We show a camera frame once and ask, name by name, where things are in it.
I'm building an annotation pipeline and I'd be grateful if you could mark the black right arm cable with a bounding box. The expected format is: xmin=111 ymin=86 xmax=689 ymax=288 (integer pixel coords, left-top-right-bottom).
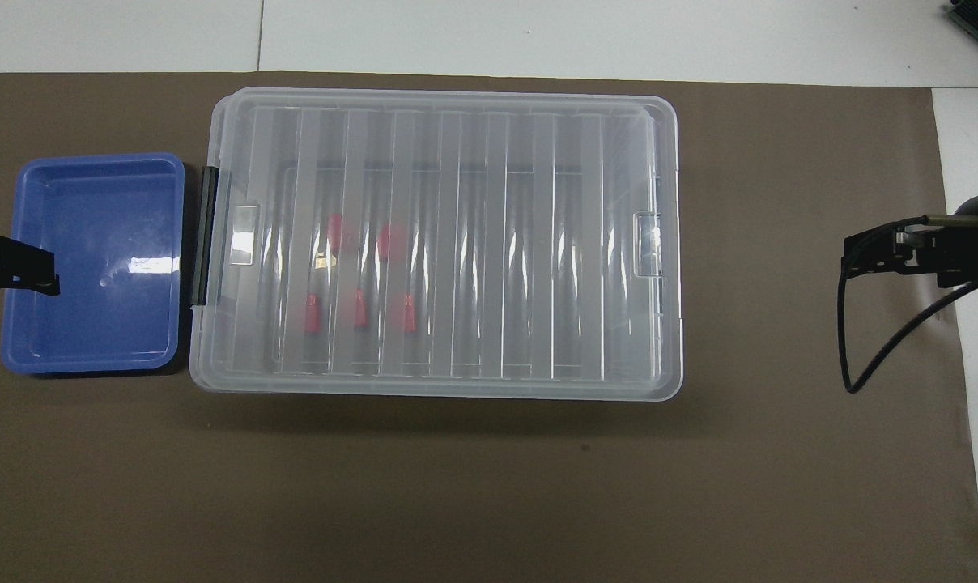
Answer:
xmin=837 ymin=212 xmax=978 ymax=395

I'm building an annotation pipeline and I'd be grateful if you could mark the clear ribbed plastic lid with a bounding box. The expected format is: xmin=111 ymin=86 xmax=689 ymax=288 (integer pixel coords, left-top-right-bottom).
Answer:
xmin=189 ymin=85 xmax=684 ymax=400

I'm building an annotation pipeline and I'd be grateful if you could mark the clear plastic storage box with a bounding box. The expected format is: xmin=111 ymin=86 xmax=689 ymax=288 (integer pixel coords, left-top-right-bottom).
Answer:
xmin=189 ymin=86 xmax=684 ymax=401

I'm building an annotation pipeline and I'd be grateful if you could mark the black box latch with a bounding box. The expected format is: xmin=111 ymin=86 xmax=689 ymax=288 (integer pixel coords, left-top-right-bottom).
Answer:
xmin=189 ymin=166 xmax=219 ymax=308

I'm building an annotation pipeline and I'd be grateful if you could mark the brown paper mat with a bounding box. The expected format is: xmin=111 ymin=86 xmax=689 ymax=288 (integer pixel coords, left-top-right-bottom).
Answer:
xmin=0 ymin=71 xmax=978 ymax=583

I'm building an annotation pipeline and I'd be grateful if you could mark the blue plastic tray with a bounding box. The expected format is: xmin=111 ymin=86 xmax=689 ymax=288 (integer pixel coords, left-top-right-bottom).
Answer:
xmin=0 ymin=152 xmax=186 ymax=376

